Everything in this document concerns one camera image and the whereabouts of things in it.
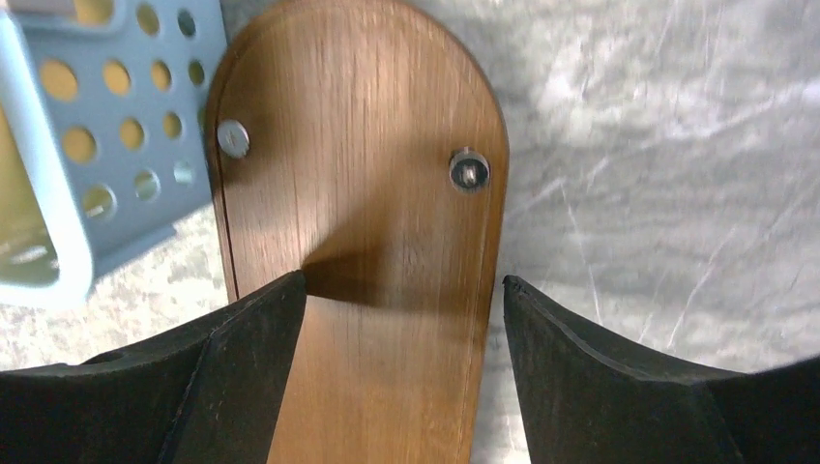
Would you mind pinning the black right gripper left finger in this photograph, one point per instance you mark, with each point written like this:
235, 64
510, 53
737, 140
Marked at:
208, 391

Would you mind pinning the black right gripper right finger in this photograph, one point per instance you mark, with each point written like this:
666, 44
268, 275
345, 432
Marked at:
589, 395

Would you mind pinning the brown oval wooden tray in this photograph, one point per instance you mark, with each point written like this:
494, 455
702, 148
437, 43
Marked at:
360, 143

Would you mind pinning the light blue plastic basket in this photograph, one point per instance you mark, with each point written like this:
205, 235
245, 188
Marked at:
102, 107

